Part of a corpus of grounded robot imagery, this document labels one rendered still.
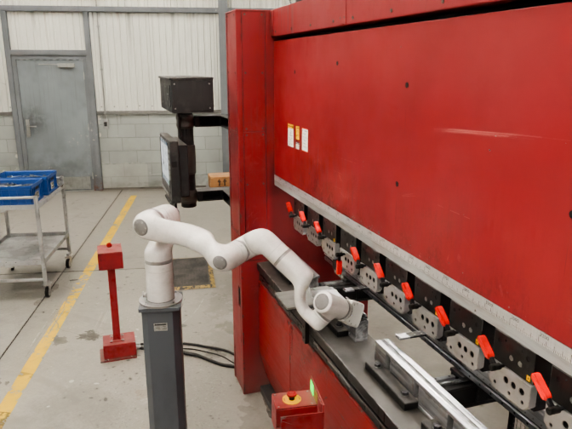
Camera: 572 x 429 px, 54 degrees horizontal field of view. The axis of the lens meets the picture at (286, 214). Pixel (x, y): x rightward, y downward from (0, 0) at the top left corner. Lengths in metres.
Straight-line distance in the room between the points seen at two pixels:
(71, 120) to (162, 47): 1.87
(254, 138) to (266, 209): 0.43
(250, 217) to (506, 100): 2.06
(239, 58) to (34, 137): 7.11
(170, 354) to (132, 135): 7.32
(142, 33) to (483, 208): 8.38
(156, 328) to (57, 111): 7.53
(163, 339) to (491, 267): 1.52
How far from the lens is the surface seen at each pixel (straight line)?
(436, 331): 1.86
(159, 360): 2.64
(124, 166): 9.79
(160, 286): 2.51
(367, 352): 2.40
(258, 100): 3.20
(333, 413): 2.53
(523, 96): 1.47
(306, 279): 2.15
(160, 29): 9.58
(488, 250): 1.59
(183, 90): 3.26
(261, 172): 3.25
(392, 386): 2.13
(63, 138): 9.87
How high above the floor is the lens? 2.01
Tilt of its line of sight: 15 degrees down
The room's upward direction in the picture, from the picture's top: straight up
